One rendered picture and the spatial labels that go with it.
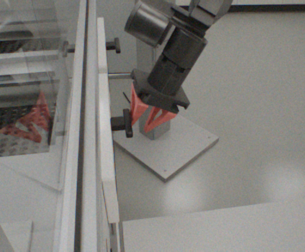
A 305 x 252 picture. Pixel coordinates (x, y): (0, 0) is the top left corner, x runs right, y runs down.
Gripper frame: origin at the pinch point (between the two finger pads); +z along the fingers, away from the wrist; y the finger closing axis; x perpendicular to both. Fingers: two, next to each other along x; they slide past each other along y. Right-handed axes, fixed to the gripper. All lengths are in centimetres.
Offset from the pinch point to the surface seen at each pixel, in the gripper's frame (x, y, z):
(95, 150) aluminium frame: 17.2, 12.1, -6.0
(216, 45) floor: -206, -132, 28
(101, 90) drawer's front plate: -5.6, 7.7, -1.5
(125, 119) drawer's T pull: 2.1, 3.9, -1.7
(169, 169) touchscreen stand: -64, -61, 63
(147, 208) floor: -45, -49, 73
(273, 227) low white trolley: 18.7, -23.9, 0.9
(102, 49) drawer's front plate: -22.9, 6.4, -2.4
